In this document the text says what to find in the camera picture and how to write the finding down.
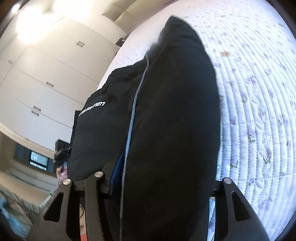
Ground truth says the blue striped cloth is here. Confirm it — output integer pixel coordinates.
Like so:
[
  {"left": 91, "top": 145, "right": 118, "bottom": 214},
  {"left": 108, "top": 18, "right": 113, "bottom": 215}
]
[{"left": 0, "top": 185, "right": 45, "bottom": 240}]

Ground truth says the beige headboard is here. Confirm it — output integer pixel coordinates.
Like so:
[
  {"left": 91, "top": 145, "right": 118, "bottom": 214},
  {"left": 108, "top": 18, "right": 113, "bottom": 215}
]
[{"left": 102, "top": 0, "right": 168, "bottom": 29}]

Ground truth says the person's left hand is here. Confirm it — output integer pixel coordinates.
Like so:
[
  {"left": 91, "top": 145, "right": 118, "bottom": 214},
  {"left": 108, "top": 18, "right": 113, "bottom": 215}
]
[{"left": 56, "top": 165, "right": 69, "bottom": 186}]

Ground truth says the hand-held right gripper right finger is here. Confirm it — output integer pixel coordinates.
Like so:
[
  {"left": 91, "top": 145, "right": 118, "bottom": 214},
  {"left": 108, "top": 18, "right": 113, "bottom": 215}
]
[{"left": 195, "top": 177, "right": 270, "bottom": 241}]

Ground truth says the small dark screen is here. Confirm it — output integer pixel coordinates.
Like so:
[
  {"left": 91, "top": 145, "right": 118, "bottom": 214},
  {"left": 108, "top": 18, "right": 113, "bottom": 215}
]
[{"left": 29, "top": 150, "right": 48, "bottom": 168}]

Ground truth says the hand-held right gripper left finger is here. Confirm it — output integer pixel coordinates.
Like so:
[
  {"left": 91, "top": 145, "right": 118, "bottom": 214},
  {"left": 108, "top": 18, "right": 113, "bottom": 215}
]
[{"left": 26, "top": 152, "right": 123, "bottom": 241}]

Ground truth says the white wardrobe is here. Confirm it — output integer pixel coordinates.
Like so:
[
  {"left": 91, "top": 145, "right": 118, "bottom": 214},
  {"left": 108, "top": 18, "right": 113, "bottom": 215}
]
[{"left": 0, "top": 16, "right": 127, "bottom": 152}]

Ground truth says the white floral quilted bedspread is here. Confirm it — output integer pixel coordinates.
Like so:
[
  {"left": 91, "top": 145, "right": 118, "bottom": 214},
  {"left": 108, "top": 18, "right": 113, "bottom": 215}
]
[{"left": 96, "top": 0, "right": 296, "bottom": 239}]

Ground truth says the black jacket with reflective piping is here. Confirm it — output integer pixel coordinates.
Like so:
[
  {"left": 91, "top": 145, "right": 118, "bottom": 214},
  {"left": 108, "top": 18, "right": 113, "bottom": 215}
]
[{"left": 67, "top": 16, "right": 223, "bottom": 241}]

